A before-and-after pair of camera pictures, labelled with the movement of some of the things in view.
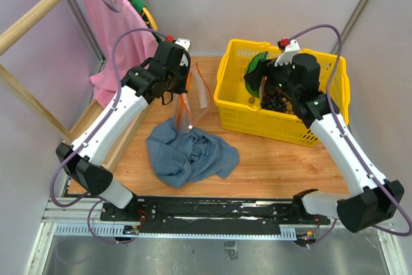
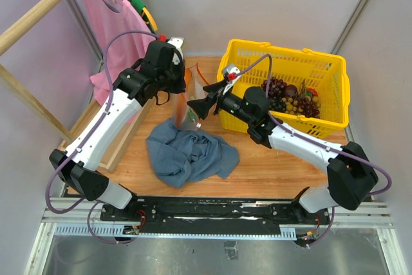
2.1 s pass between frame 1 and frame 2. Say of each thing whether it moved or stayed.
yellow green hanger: stayed
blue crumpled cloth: stayed
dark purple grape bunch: moved
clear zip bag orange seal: stayed
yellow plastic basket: stayed
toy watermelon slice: moved
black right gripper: moved
